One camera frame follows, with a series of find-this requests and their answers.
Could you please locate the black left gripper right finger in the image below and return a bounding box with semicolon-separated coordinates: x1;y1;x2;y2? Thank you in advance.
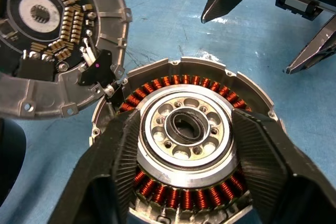
231;109;336;224

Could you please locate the dark rounded shape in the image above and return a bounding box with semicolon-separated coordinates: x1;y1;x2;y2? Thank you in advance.
0;118;27;205

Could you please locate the silver spoked rotor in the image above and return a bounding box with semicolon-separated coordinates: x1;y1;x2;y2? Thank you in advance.
136;91;238;189

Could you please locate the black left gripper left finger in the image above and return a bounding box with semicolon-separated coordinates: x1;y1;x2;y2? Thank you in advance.
48;109;142;224

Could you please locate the motor housing with copper coils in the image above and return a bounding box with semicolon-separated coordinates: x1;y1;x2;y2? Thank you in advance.
89;56;287;224

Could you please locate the blue plastic table cover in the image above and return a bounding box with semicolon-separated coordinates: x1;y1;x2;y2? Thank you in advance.
0;0;336;224

